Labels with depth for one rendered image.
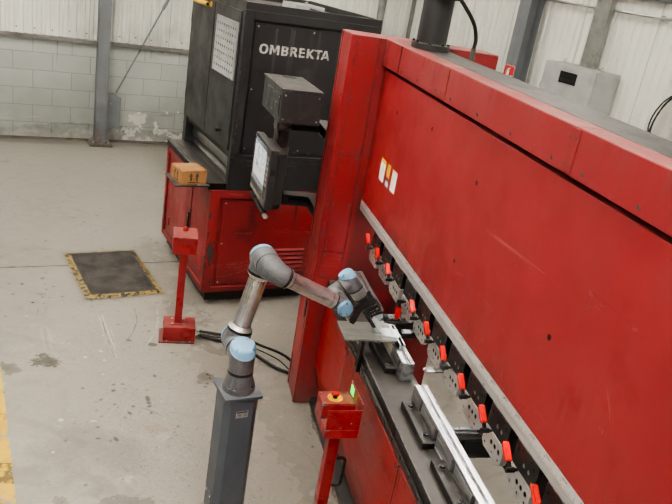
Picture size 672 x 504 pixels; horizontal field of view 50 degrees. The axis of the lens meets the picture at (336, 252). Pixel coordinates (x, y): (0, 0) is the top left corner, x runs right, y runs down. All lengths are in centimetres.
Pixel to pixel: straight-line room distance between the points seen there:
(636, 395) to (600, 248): 40
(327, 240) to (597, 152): 243
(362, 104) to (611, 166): 224
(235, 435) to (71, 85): 716
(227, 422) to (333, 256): 136
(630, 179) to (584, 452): 73
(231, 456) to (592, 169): 215
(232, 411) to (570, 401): 168
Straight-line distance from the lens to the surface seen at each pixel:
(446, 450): 295
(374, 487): 342
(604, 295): 202
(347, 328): 354
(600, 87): 810
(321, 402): 337
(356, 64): 400
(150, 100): 1017
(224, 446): 345
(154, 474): 409
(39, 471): 414
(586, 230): 211
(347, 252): 429
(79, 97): 1001
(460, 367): 278
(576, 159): 216
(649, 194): 188
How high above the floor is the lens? 260
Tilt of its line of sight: 21 degrees down
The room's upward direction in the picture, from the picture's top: 10 degrees clockwise
